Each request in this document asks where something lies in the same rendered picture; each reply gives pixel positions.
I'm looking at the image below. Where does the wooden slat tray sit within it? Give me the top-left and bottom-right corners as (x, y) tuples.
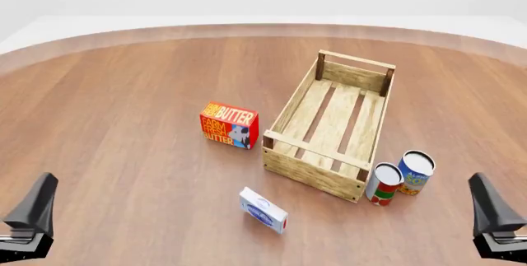
(262, 49), (397, 204)

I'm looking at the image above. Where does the white and blue cheese box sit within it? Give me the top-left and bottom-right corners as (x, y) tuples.
(239, 186), (289, 236)

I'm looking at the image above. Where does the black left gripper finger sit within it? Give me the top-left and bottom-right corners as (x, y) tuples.
(2, 172), (59, 238)

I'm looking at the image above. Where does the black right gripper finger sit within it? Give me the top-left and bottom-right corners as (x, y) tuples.
(468, 172), (527, 238)

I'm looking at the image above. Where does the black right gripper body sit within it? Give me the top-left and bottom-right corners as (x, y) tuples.
(473, 228), (527, 263)

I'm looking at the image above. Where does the red and white tomato tin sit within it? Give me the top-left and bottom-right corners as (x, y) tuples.
(365, 161), (405, 208)

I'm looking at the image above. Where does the blue soup tin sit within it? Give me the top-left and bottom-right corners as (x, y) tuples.
(396, 149), (436, 196)

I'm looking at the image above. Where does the red butter box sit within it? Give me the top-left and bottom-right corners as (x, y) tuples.
(199, 100), (260, 150)

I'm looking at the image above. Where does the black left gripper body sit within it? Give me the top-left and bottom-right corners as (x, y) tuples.
(0, 227), (55, 264)

